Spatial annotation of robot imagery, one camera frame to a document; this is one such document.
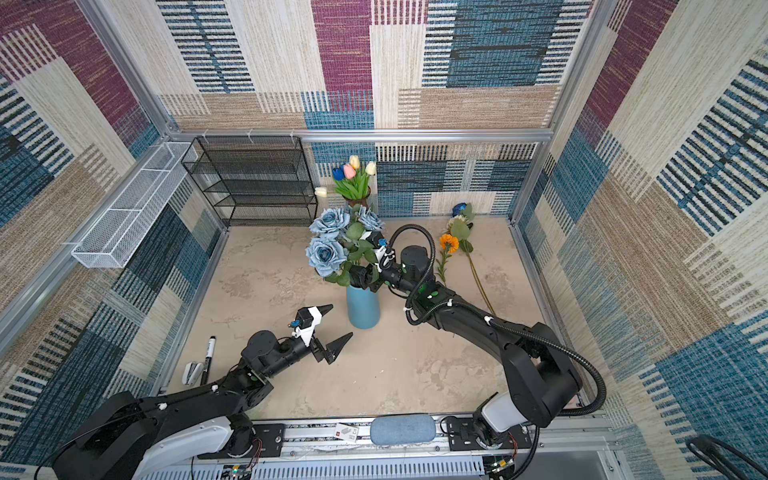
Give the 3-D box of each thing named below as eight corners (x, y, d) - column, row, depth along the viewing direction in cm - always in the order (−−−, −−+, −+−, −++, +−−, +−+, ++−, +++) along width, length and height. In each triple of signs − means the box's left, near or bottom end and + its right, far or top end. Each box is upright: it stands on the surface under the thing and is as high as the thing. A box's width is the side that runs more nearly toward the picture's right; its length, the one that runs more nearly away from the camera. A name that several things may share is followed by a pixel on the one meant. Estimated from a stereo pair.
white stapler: (185, 387, 85) (177, 383, 82) (193, 366, 89) (186, 361, 85) (200, 387, 85) (193, 383, 82) (208, 366, 89) (201, 361, 85)
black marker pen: (204, 384, 85) (200, 382, 83) (213, 339, 93) (209, 336, 92) (207, 383, 85) (203, 381, 83) (216, 338, 94) (212, 335, 92)
